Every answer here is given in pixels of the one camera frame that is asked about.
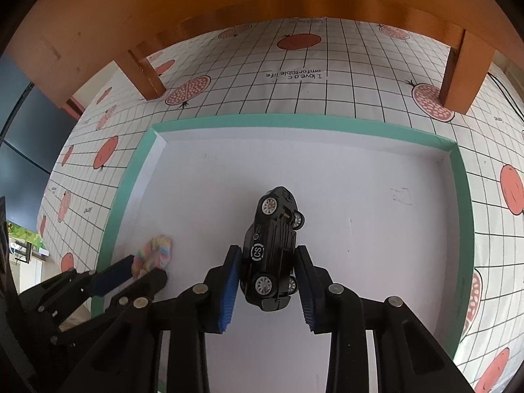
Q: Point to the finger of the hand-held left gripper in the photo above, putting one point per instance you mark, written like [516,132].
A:
[110,278]
[143,288]

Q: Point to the dark flat panel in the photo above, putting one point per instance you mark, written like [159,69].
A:
[24,131]

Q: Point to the green printed paper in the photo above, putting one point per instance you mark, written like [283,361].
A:
[22,233]

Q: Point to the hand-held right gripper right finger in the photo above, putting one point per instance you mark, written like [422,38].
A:
[308,294]

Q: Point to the black toy car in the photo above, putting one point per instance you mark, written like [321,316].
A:
[270,245]

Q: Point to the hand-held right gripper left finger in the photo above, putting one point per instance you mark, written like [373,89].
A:
[230,290]

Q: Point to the fruit print grid mat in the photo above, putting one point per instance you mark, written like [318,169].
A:
[327,90]

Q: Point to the white drawer with teal rim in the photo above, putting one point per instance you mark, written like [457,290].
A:
[348,196]

